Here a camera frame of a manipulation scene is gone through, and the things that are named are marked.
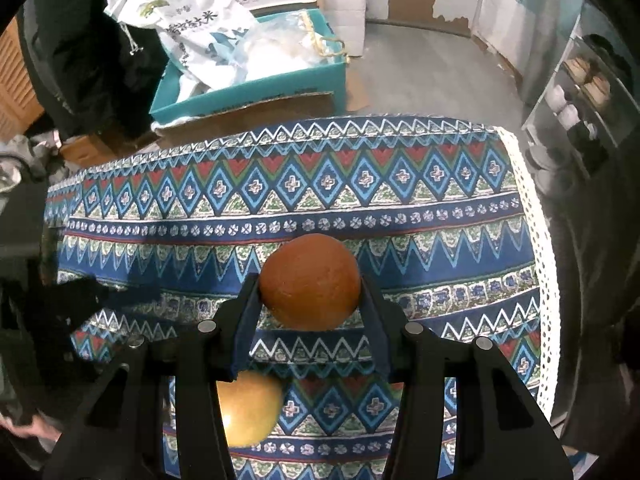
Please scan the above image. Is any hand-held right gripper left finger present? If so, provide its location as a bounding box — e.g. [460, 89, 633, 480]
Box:
[44, 275, 262, 480]

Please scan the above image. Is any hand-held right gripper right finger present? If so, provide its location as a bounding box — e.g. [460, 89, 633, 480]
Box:
[360, 277, 573, 480]

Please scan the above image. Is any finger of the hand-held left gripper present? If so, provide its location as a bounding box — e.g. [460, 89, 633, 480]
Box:
[97, 280, 163, 312]

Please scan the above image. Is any large orange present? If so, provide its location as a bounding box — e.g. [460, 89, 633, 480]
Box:
[258, 233, 362, 331]

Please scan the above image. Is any person's left hand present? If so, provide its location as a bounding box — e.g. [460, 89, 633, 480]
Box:
[0, 410, 58, 443]

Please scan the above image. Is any yellow-green apple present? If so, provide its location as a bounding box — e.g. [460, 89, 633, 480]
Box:
[215, 372, 285, 449]

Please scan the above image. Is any blue patterned tablecloth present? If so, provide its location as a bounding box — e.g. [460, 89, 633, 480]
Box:
[44, 115, 559, 480]

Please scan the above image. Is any small brown cardboard box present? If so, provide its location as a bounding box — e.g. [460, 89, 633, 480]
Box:
[59, 124, 153, 167]

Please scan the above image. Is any brown cardboard sheet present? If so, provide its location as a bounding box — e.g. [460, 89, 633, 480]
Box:
[154, 90, 337, 152]

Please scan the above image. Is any teal cardboard box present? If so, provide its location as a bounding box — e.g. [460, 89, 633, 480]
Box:
[149, 8, 349, 127]

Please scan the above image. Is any wooden louvered panel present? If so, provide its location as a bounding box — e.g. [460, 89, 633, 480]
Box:
[0, 22, 47, 142]

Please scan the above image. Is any dark hanging clothing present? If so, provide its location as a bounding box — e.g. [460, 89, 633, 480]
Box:
[17, 0, 168, 133]

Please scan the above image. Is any white printed rice bag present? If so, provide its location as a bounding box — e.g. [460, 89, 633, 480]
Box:
[104, 0, 262, 107]

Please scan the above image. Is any black shoe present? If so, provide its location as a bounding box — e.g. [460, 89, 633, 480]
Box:
[569, 121, 599, 155]

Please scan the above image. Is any white shoe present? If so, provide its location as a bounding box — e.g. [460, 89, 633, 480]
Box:
[556, 105, 582, 132]
[544, 85, 569, 112]

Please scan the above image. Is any clear plastic bag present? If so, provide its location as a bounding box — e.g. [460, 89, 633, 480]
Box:
[232, 10, 332, 83]

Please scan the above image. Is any white shoe rack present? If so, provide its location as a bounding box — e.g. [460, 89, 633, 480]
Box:
[520, 10, 640, 206]

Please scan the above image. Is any tan shoe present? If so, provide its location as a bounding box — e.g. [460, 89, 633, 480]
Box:
[584, 74, 612, 107]
[564, 56, 592, 82]

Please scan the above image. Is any plain white box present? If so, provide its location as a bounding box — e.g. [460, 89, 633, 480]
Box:
[314, 0, 369, 59]

